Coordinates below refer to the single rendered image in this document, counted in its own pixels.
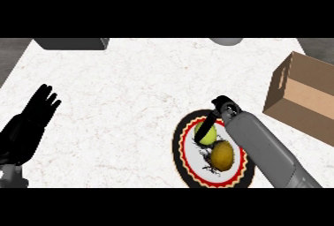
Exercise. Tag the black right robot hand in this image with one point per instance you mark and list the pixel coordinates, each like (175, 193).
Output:
(208, 129)

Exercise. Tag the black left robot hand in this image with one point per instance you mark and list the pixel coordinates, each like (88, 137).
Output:
(26, 126)

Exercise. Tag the green pear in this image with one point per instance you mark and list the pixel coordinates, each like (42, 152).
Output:
(211, 134)

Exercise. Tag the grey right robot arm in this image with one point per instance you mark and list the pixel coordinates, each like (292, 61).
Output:
(270, 153)

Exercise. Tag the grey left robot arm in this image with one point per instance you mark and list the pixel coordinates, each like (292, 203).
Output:
(13, 176)

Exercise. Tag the black-rimmed patterned plate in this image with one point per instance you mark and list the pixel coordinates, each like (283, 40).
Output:
(192, 156)

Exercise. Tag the brown cardboard box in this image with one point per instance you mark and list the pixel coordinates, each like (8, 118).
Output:
(305, 97)

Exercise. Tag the brown-yellow round fruit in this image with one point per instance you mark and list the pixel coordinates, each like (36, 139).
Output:
(223, 156)

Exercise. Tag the dark grey block appliance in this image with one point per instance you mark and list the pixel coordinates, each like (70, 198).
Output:
(72, 43)

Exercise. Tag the pale grey round object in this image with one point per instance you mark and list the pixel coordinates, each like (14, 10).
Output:
(227, 41)

